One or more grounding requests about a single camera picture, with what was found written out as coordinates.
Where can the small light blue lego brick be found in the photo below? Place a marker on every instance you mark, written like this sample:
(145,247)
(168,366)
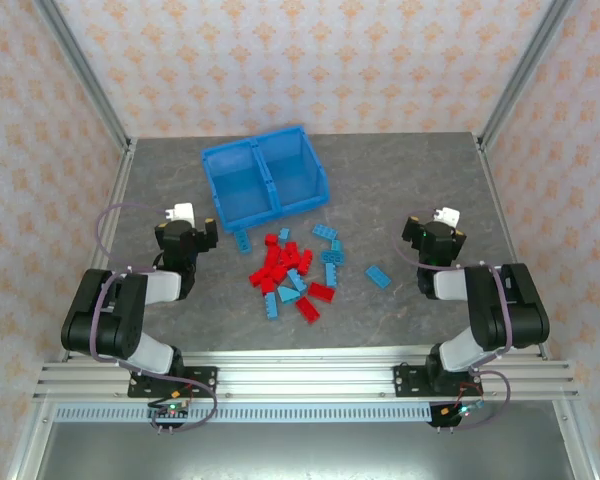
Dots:
(283,234)
(336,245)

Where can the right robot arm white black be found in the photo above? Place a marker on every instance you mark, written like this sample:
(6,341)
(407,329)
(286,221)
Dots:
(525,310)

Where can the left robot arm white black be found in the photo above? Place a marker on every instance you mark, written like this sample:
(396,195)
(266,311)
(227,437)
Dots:
(125,325)

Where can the small red lego brick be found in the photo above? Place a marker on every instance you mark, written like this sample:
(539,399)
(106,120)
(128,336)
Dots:
(269,240)

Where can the small circuit board with LEDs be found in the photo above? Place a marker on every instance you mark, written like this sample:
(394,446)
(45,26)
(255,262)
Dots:
(462,411)
(172,411)

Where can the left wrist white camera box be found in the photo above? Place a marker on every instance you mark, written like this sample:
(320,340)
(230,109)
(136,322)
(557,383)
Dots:
(180,212)

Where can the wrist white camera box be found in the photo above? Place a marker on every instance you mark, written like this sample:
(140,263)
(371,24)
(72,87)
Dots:
(180,212)
(447,215)

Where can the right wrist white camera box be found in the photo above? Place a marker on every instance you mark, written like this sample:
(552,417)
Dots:
(447,215)

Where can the aluminium table side rail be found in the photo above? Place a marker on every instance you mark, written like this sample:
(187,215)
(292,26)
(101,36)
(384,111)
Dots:
(499,200)
(119,190)

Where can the long aluminium base rail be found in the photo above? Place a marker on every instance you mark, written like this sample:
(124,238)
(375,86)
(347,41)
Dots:
(305,375)

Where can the aluminium frame post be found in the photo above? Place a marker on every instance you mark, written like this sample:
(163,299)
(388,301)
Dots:
(87,75)
(521,75)

